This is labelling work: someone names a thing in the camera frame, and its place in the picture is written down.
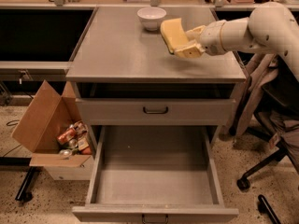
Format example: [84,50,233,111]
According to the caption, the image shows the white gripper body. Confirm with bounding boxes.
[199,20,226,56]

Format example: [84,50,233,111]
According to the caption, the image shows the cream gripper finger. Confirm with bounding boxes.
[174,40,205,58]
[185,25,206,41]

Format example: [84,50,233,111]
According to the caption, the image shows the yellow sponge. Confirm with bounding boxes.
[160,18,189,54]

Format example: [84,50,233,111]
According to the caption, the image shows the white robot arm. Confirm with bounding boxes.
[174,2,299,80]

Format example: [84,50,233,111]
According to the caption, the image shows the grey drawer cabinet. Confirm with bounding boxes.
[65,6,247,134]

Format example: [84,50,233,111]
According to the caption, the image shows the closed grey top drawer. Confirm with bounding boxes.
[76,98,235,125]

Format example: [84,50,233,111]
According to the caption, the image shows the open grey middle drawer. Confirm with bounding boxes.
[73,126,238,224]

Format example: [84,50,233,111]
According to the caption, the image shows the white ceramic bowl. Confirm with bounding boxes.
[137,7,166,31]

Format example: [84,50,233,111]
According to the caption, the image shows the beige jacket on chair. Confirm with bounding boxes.
[222,54,278,136]

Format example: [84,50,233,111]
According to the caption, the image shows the black office chair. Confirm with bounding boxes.
[236,82,290,190]

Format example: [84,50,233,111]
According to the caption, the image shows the red snack packet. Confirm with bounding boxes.
[57,128,77,145]

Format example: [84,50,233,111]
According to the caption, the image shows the brown cardboard box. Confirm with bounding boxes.
[11,80,91,167]

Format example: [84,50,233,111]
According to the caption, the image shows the silver can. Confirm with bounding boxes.
[59,149,72,158]

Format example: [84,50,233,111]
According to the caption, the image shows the black table leg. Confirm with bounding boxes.
[15,167,38,203]

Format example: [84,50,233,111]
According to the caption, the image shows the black top drawer handle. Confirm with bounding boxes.
[143,106,169,115]

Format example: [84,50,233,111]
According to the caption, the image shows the black drawer handle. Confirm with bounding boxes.
[141,214,168,224]
[143,106,169,115]

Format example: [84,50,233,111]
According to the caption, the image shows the black middle drawer handle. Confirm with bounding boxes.
[141,214,168,224]

